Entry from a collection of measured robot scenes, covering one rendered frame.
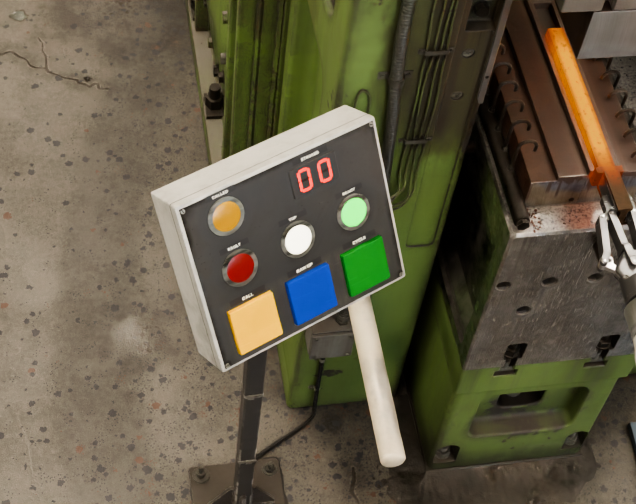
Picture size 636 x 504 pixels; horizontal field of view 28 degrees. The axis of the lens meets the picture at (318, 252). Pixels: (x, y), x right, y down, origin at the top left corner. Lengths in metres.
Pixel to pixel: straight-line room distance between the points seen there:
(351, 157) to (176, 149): 1.55
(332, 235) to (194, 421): 1.12
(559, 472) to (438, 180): 0.93
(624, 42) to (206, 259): 0.69
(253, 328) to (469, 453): 1.10
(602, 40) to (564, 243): 0.43
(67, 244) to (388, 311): 0.93
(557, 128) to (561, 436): 0.91
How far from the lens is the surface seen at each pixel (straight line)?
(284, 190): 1.80
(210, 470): 2.84
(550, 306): 2.35
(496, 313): 2.32
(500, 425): 2.81
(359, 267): 1.91
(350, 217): 1.87
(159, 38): 3.64
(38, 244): 3.19
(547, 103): 2.23
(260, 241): 1.80
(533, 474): 2.95
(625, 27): 1.89
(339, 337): 2.57
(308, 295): 1.87
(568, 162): 2.15
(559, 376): 2.61
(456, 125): 2.18
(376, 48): 1.99
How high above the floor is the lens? 2.56
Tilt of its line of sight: 54 degrees down
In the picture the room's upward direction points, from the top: 9 degrees clockwise
